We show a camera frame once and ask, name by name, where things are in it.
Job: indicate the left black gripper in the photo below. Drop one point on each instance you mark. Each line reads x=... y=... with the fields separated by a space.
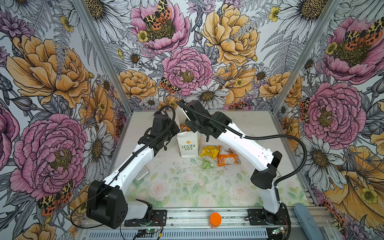
x=176 y=130

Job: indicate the orange white snack packet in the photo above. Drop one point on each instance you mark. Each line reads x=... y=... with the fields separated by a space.
x=228 y=157

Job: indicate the green circuit board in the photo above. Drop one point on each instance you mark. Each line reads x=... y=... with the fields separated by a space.
x=277 y=231
x=148 y=231

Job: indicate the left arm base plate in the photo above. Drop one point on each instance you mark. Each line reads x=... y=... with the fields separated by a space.
x=157 y=218

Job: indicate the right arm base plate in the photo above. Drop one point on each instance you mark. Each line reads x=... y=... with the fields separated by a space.
x=258 y=217

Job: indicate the yellow snack packet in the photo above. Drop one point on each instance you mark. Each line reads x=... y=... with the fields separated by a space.
x=210 y=151

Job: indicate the small green candy wrapper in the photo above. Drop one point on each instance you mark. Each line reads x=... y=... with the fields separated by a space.
x=207 y=165

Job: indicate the white calculator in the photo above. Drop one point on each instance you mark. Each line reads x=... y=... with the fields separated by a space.
x=142 y=173

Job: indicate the grey blue padded object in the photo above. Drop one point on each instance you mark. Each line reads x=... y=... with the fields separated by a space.
x=307 y=222

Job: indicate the white paper bag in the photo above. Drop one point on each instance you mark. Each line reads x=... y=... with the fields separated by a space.
x=189 y=142

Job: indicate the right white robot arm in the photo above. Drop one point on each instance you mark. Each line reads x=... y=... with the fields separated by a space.
x=265 y=162

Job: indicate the orange round button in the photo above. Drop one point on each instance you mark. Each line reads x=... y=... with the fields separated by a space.
x=215 y=220

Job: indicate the left green circuit board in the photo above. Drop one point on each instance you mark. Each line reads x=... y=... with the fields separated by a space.
x=148 y=231

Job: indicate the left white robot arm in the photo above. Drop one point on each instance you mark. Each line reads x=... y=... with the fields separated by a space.
x=106 y=202

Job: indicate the right green circuit board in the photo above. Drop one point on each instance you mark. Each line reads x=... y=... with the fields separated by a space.
x=277 y=231

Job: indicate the aluminium front rail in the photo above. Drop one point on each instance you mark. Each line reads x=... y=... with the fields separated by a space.
x=178 y=218

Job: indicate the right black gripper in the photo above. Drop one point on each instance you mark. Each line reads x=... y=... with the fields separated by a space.
x=191 y=126

